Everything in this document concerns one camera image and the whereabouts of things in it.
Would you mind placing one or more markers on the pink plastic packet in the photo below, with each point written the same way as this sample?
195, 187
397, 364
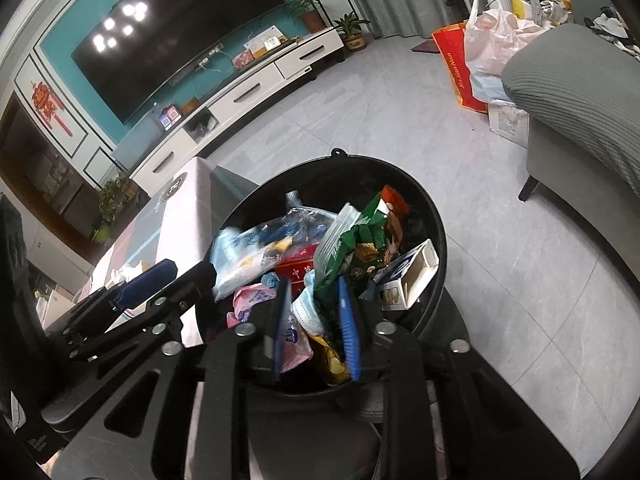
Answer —
250, 299

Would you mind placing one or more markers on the clear bag with blue items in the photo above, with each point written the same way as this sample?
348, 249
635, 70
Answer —
250, 255

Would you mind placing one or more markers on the white television cabinet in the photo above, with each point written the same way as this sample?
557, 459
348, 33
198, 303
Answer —
240, 92

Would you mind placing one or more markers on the large black television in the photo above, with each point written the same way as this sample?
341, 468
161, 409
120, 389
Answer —
175, 45

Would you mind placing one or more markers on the red wall ornament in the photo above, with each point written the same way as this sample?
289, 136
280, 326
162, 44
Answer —
47, 102

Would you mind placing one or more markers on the orange snack packet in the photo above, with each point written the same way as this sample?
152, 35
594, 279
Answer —
396, 206

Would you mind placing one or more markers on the dark doormat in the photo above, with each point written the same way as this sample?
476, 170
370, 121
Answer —
426, 46

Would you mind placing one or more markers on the green snack packet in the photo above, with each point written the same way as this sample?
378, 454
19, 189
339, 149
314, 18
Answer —
367, 232

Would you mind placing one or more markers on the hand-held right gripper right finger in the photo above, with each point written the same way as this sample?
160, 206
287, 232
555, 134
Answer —
350, 330

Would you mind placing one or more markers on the white plastic bag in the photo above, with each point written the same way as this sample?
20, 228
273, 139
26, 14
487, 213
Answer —
492, 45

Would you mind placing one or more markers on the potted plant brown pot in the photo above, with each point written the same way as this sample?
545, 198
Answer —
310, 15

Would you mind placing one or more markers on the red paper bag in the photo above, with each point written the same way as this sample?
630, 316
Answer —
457, 70

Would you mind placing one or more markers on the white crumpled tissue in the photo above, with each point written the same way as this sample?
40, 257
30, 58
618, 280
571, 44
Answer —
127, 272

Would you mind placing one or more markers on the white box with label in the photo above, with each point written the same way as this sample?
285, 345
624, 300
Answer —
267, 42

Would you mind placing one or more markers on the dark wooden display cabinet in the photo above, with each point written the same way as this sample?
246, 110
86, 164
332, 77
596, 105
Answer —
45, 175

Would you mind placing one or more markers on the black round trash bin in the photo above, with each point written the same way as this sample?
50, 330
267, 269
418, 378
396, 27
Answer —
350, 175

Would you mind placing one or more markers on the potted plant yellow pot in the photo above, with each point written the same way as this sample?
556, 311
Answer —
352, 37

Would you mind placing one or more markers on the white cardboard box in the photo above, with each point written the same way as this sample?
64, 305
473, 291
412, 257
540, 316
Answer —
507, 122

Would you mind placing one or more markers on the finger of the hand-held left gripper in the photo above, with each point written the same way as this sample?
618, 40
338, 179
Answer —
145, 279
195, 280

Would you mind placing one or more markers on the grey sofa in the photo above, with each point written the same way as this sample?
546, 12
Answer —
585, 125

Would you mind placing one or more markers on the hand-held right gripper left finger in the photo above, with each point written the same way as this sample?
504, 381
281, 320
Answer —
282, 322

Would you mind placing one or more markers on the potted plant green pot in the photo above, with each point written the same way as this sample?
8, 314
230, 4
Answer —
111, 205

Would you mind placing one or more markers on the yellow snack packet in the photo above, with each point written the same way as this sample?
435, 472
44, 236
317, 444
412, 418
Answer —
330, 360

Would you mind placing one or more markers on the red flat box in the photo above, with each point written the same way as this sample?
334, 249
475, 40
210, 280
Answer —
297, 270

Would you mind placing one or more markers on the light blue face mask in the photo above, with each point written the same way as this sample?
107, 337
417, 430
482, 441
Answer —
312, 310

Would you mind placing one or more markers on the white and blue carton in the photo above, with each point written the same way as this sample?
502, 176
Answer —
402, 270

